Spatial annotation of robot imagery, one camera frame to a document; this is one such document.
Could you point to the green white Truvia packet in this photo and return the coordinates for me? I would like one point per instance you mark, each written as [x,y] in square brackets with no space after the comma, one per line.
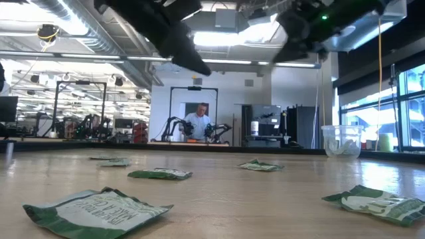
[99,212]
[161,174]
[260,166]
[106,157]
[114,162]
[375,204]

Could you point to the white cup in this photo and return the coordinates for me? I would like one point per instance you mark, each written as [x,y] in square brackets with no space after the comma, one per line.
[53,134]

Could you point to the white wipes canister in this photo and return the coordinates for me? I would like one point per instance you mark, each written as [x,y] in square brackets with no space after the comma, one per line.
[254,127]

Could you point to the grey wall vent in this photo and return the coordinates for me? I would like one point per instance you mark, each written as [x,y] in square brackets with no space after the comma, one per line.
[197,81]
[249,82]

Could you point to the glass window wall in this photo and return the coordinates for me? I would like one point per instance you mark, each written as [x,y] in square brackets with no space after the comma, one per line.
[411,109]

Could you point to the black ceiling spotlight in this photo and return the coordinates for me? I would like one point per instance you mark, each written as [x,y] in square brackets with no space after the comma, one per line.
[138,95]
[119,81]
[34,78]

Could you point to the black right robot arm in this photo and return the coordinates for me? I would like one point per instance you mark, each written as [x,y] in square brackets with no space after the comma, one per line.
[348,13]

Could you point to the wooden top workbench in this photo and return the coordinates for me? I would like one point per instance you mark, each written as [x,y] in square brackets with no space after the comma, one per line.
[186,144]

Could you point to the red tool cart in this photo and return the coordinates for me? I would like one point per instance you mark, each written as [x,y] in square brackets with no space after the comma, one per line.
[140,132]

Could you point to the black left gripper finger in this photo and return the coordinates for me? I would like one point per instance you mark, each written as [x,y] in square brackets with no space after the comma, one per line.
[192,56]

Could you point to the grey ceiling box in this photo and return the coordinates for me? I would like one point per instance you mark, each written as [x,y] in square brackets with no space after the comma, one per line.
[225,18]

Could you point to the black tall cabinet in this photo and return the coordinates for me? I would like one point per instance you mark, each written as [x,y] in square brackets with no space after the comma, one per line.
[299,126]

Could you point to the black standing desk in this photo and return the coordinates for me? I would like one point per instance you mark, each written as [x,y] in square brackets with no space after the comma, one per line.
[265,141]

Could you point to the yellow-green cylinder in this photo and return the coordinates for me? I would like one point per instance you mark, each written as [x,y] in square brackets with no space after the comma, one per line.
[386,142]

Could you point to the background robot workstation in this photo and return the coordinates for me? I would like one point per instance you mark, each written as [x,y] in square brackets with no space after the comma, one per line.
[86,124]

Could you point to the ceiling strip lights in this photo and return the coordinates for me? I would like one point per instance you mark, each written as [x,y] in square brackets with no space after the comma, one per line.
[89,56]

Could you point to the black monitor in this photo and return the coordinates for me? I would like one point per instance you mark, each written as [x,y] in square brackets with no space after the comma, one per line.
[8,109]

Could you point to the black desktop machine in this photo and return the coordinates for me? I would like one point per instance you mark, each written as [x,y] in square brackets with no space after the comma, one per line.
[265,116]

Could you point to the grey door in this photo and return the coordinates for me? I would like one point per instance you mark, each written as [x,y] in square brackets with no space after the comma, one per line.
[199,107]

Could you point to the black camera gantry frame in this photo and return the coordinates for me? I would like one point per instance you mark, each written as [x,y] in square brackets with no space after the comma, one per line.
[79,83]
[194,88]

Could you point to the black background robot arm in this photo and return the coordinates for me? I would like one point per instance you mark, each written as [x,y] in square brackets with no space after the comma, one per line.
[176,126]
[217,129]

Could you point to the black tripod stand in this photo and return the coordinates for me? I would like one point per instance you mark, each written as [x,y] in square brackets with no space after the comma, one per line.
[393,116]

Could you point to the black aluminium table frame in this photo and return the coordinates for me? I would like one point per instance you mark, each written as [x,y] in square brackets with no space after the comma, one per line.
[99,145]

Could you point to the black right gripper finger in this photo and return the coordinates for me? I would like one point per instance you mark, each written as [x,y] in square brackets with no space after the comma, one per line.
[299,53]

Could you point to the clear plastic bin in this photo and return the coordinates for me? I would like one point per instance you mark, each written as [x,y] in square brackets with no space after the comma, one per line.
[342,142]

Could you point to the person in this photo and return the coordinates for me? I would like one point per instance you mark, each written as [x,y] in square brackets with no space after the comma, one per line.
[198,124]

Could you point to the silver rectangular air duct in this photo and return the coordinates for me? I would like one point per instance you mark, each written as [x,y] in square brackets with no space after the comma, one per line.
[365,26]

